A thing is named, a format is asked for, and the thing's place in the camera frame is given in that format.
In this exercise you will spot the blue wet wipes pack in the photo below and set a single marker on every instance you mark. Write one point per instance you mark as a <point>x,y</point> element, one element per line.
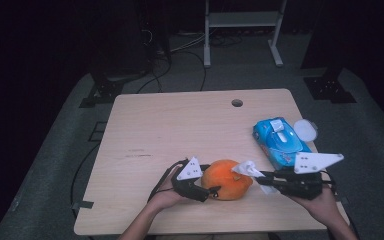
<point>273,146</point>

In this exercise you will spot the person's left hand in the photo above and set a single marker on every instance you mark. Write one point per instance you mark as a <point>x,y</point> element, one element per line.
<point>165,198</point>

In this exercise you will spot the person's right hand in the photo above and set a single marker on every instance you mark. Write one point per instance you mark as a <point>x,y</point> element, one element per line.
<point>323,208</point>

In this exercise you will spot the white wet wipe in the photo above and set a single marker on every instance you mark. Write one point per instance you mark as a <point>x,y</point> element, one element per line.
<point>246,168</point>
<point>282,137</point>

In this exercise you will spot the black stand base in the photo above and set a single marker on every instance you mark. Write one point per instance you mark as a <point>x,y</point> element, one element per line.
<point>105,90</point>
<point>328,88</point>

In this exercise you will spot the white metal stand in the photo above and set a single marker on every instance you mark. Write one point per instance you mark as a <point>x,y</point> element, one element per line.
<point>241,19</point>

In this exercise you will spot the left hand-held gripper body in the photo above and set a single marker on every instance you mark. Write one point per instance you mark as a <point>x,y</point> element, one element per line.
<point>188,188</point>

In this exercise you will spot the black tape strip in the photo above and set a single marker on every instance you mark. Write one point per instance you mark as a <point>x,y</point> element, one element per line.
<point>343,200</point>
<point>82,204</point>

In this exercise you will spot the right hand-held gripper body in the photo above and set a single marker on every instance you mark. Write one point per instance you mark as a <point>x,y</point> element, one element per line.
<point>301,185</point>

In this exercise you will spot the orange plush toy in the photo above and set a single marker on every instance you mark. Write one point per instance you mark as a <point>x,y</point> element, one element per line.
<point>223,183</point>

